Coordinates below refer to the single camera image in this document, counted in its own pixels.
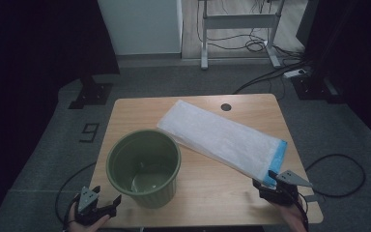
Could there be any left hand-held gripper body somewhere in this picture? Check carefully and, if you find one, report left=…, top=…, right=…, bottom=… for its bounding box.
left=73, top=186, right=117, bottom=226

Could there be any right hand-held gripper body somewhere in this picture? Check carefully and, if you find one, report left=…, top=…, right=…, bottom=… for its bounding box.
left=258, top=169, right=313, bottom=207

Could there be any green plastic bin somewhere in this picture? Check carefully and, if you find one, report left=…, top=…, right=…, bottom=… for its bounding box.
left=105, top=129, right=182, bottom=210

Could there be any white garbage bag blue band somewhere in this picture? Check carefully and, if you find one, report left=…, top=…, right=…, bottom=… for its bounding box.
left=157, top=99, right=288, bottom=189

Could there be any person's left hand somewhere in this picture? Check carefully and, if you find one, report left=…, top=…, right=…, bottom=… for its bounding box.
left=67, top=203, right=111, bottom=232

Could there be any person's right hand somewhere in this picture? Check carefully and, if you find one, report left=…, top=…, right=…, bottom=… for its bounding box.
left=278, top=198, right=309, bottom=232

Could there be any grey tape piece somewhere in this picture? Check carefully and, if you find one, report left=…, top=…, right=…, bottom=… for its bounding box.
left=303, top=193, right=327, bottom=203

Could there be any black stand base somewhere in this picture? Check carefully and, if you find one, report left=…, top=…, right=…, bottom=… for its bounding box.
left=68, top=75, right=114, bottom=110
left=291, top=75, right=347, bottom=104

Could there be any white power strip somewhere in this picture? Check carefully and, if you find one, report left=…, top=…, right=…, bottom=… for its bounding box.
left=283, top=68, right=312, bottom=79

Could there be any black curtain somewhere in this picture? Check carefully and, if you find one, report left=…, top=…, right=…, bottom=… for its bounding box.
left=296, top=0, right=371, bottom=153
left=0, top=0, right=121, bottom=223

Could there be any white cabinet panel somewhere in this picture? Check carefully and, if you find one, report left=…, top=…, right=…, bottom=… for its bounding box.
left=97, top=0, right=184, bottom=56

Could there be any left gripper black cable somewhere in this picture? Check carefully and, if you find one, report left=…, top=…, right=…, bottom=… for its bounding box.
left=62, top=194, right=80, bottom=231

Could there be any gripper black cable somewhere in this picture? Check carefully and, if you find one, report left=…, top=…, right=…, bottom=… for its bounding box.
left=281, top=188, right=310, bottom=232
left=62, top=194, right=80, bottom=231

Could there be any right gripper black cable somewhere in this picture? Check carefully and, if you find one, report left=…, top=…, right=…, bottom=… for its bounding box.
left=281, top=188, right=310, bottom=232

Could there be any black floor cable loop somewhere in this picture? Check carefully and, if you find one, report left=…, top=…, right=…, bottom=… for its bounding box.
left=303, top=153, right=367, bottom=198

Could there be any thick black cable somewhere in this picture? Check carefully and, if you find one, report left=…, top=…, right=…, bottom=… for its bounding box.
left=232, top=61, right=307, bottom=95

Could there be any tangle of black cables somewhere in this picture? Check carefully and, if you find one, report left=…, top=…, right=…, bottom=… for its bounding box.
left=196, top=0, right=303, bottom=61

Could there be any white metal desk frame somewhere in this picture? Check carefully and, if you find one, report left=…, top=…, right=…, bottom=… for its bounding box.
left=199, top=0, right=286, bottom=71

